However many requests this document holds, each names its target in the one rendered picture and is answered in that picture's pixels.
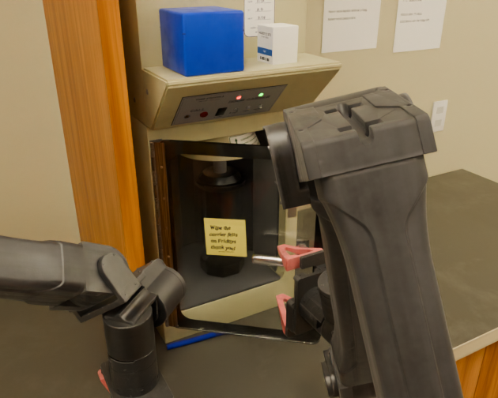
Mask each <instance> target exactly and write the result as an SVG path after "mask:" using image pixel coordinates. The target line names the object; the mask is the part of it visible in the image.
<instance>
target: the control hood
mask: <svg viewBox="0 0 498 398"><path fill-rule="evenodd" d="M340 68H341V62H339V61H335V60H332V59H328V58H323V57H319V56H316V55H313V54H307V53H299V54H297V62H294V63H286V64H279V65H271V64H268V63H264V62H260V61H258V57H257V58H245V59H244V69H243V71H238V72H231V73H216V74H208V75H201V76H193V77H185V76H183V75H182V74H179V73H177V72H175V71H173V70H171V69H169V68H166V67H164V66H155V67H146V68H144V69H143V70H142V78H143V87H144V97H145V114H146V123H147V126H148V127H149V128H150V129H151V130H160V129H166V128H171V127H177V126H186V125H192V124H198V123H203V122H213V121H219V120H224V119H230V118H239V117H245V116H251V115H260V114H266V113H272V112H277V111H283V110H284V109H287V108H290V107H297V106H300V105H304V104H307V103H313V102H314V101H315V99H316V98H317V97H318V96H319V94H320V93H321V92H322V90H323V89H324V88H325V87H326V86H327V85H328V84H329V83H330V81H331V80H332V79H333V77H334V76H335V75H336V74H337V72H338V71H339V70H340ZM283 84H287V87H286V88H285V90H284V91H283V93H282V94H281V95H280V96H279V98H278V99H277V101H276V102H275V104H274V105H273V106H272V107H271V109H270V111H266V112H260V113H255V114H249V115H239V116H233V117H228V118H218V119H212V120H207V121H201V122H191V123H185V124H180V125H174V126H171V124H172V121H173V119H174V117H175V113H176V112H177V109H178V107H179V104H180V102H181V99H182V98H183V97H186V96H198V95H205V94H212V93H218V92H230V91H237V90H244V89H250V88H263V87H270V86H276V85H283Z"/></svg>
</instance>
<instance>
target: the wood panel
mask: <svg viewBox="0 0 498 398"><path fill-rule="evenodd" d="M43 10H44V15H45V20H46V25H47V34H48V39H49V45H50V50H51V59H52V65H53V70H54V75H55V84H56V89H57V94H58V104H59V109H60V114H61V120H62V128H63V134H64V139H65V144H66V154H67V159H68V164H69V169H70V178H71V183H72V189H73V194H74V203H75V208H76V213H77V222H78V228H79V233H80V238H81V242H82V241H84V242H92V243H96V244H101V245H105V246H111V247H114V248H116V249H117V250H118V251H119V252H120V253H121V254H122V255H123V256H124V257H125V258H126V261H127V263H128V265H129V268H130V270H131V272H134V271H135V270H136V268H140V267H142V266H143V265H145V256H144V248H143V240H142V232H141V217H140V208H139V201H138V186H137V178H136V170H135V162H134V146H133V138H132V130H131V122H130V107H129V99H128V91H127V82H126V68H125V60H124V52H123V37H122V29H121V20H120V12H119V0H43Z"/></svg>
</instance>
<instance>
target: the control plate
mask: <svg viewBox="0 0 498 398"><path fill-rule="evenodd" d="M286 87H287V84H283V85H276V86H270V87H263V88H250V89H244V90H237V91H230V92H218V93H212V94H205V95H198V96H186V97H183V98H182V99H181V102H180V104H179V107H178V109H177V112H176V113H175V117H174V119H173V121H172V124H171V126H174V125H180V124H185V123H191V122H201V121H207V120H212V119H218V118H228V117H233V116H239V115H249V114H255V113H260V112H266V111H270V109H271V107H272V106H273V105H274V104H275V102H276V101H277V99H278V98H279V96H280V95H281V94H282V93H283V91H284V90H285V88H286ZM262 92H263V93H264V95H263V96H258V94H259V93H262ZM237 96H242V98H240V99H236V97H237ZM259 104H262V108H259V107H258V105H259ZM247 106H251V107H250V110H248V109H246V107H247ZM223 107H227V109H226V111H225V113H224V114H223V115H218V116H215V114H216V113H217V110H218V109H219V108H223ZM236 107H238V108H239V109H238V111H237V112H236V111H234V108H236ZM202 112H208V115H207V116H206V117H204V118H202V117H200V114H201V113H202ZM185 115H190V117H189V118H184V116H185Z"/></svg>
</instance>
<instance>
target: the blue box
mask: <svg viewBox="0 0 498 398"><path fill-rule="evenodd" d="M159 14H160V36H161V47H162V59H163V66H164V67H166V68H169V69H171V70H173V71H175V72H177V73H179V74H182V75H183V76H185V77H193V76H201V75H208V74H216V73H231V72H238V71H243V69H244V39H243V31H245V30H244V29H243V11H242V10H238V9H229V8H224V7H219V6H199V7H179V8H161V9H159Z"/></svg>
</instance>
